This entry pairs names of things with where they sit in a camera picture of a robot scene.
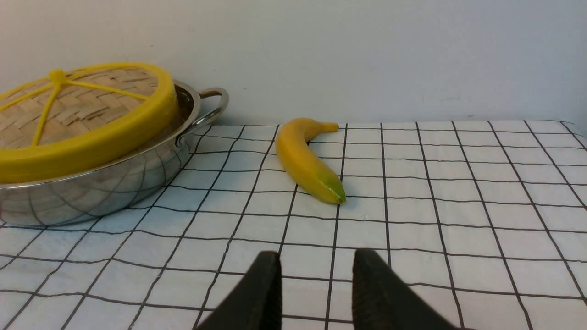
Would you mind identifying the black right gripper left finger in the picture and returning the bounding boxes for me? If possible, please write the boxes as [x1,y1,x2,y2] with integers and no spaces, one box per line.
[196,251,282,330]

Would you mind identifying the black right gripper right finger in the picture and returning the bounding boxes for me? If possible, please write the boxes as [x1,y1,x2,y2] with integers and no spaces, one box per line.
[352,248,456,330]

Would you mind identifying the yellow woven steamer lid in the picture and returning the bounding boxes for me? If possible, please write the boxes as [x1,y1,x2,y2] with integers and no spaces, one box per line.
[0,62,179,184]

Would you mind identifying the stainless steel pot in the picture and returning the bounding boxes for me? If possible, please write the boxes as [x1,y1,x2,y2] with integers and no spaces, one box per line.
[1,81,229,227]

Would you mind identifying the white checkered tablecloth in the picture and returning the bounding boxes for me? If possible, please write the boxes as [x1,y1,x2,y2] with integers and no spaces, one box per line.
[1,121,587,330]

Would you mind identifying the yellow banana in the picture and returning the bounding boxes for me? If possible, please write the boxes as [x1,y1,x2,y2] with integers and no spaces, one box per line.
[275,117,346,204]

